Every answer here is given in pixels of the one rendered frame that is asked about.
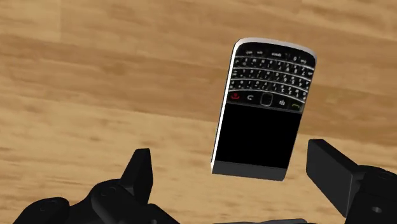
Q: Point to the black keypad mobile phone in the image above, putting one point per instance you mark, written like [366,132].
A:
[257,136]

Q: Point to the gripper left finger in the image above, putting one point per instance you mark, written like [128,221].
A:
[118,198]

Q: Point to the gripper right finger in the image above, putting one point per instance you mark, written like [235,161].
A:
[335,176]

